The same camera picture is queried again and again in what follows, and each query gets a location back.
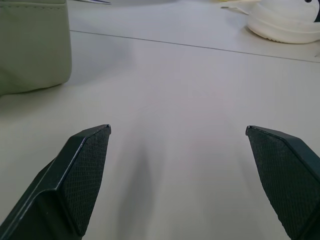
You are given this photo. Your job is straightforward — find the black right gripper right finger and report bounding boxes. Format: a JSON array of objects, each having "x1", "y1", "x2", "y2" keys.
[{"x1": 245, "y1": 125, "x2": 320, "y2": 240}]

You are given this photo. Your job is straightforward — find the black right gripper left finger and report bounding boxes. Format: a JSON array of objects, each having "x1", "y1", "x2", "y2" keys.
[{"x1": 0, "y1": 123, "x2": 112, "y2": 240}]

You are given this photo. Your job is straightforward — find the pale green leather bag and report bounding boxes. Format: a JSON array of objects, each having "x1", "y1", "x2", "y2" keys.
[{"x1": 0, "y1": 0, "x2": 73, "y2": 98}]

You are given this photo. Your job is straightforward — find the white rounded plastic object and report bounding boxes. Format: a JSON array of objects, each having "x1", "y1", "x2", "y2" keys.
[{"x1": 220, "y1": 0, "x2": 320, "y2": 45}]

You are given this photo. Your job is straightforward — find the thin silver metal object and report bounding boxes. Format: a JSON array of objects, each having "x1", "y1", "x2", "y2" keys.
[{"x1": 81, "y1": 0, "x2": 112, "y2": 6}]

